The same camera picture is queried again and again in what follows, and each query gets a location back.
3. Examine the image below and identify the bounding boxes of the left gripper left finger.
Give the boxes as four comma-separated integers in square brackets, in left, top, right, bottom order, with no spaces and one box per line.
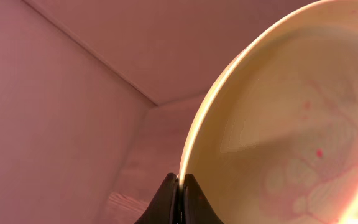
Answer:
[135,173,178,224]

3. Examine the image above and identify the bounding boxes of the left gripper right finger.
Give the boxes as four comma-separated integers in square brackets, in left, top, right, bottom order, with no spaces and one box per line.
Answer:
[182,174,223,224]

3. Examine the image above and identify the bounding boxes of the yellow-green plate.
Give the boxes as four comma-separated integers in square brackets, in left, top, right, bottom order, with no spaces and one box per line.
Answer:
[178,0,358,223]

